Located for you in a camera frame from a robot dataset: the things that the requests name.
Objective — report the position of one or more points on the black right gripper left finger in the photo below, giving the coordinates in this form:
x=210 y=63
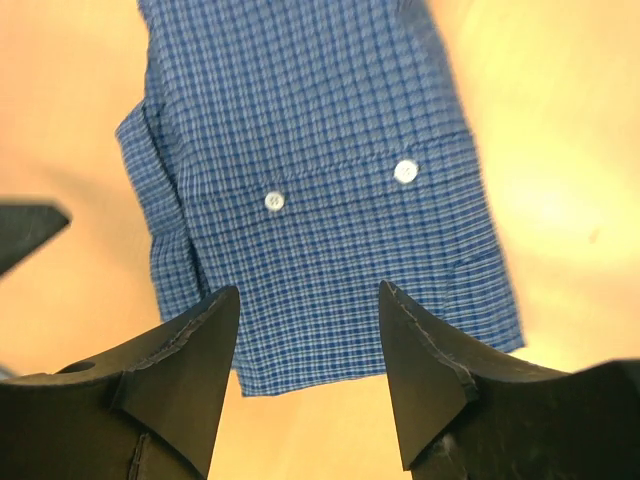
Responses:
x=146 y=409

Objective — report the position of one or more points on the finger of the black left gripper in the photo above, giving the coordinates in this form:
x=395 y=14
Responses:
x=25 y=227

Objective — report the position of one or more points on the blue checkered long sleeve shirt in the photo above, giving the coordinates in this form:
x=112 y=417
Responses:
x=304 y=152

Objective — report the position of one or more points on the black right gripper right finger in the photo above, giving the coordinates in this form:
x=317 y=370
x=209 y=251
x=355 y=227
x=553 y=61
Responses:
x=464 y=410

